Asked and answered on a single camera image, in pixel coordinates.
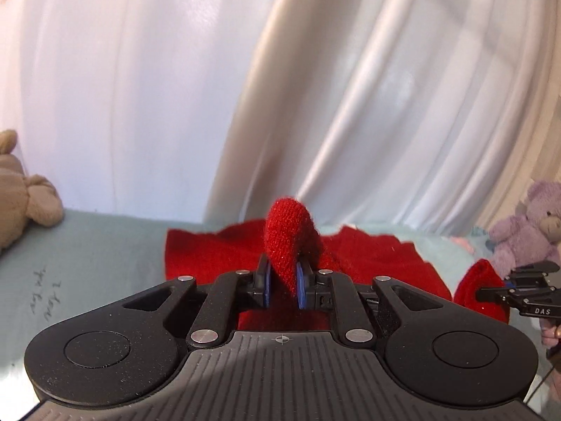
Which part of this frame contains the black cable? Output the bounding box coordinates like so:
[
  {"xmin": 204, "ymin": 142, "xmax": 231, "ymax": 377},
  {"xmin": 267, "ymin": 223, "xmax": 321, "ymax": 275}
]
[{"xmin": 525, "ymin": 346, "xmax": 559, "ymax": 405}]

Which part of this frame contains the beige plush rabbit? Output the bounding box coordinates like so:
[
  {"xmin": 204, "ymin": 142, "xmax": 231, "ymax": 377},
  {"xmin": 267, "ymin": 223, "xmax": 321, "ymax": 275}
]
[{"xmin": 0, "ymin": 129, "xmax": 65, "ymax": 252}]

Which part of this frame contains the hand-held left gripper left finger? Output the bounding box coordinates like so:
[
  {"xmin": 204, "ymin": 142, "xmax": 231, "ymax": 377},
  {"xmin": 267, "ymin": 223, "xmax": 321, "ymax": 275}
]
[{"xmin": 123, "ymin": 254, "xmax": 273, "ymax": 348}]

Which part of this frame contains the red knit cardigan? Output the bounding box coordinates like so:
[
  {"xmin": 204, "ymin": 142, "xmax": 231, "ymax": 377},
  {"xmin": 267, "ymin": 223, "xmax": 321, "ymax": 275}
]
[{"xmin": 164, "ymin": 198, "xmax": 512, "ymax": 330}]

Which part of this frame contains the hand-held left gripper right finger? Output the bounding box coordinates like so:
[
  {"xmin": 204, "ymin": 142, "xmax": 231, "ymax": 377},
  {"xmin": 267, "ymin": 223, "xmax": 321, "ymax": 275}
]
[{"xmin": 295, "ymin": 259, "xmax": 433, "ymax": 348}]

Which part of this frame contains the light green printed bed sheet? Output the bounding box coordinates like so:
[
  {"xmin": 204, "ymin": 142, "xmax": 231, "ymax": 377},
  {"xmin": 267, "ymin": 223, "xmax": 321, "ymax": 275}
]
[{"xmin": 0, "ymin": 208, "xmax": 561, "ymax": 406}]

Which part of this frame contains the white curtain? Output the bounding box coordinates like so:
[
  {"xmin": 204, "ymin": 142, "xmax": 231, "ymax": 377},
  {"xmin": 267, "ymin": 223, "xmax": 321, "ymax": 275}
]
[{"xmin": 0, "ymin": 0, "xmax": 561, "ymax": 238}]

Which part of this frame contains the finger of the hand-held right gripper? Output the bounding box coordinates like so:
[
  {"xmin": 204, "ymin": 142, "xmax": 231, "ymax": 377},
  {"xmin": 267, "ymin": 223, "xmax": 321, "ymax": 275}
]
[
  {"xmin": 504, "ymin": 260, "xmax": 561, "ymax": 289},
  {"xmin": 475, "ymin": 287, "xmax": 527, "ymax": 305}
]

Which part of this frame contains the person's right hand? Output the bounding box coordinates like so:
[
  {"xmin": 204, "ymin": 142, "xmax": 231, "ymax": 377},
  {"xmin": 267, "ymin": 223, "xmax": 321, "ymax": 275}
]
[{"xmin": 540, "ymin": 317, "xmax": 561, "ymax": 348}]

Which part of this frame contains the purple plush bear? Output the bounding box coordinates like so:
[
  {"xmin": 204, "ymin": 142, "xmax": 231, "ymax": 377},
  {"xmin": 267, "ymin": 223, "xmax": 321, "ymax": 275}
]
[{"xmin": 488, "ymin": 179, "xmax": 561, "ymax": 278}]

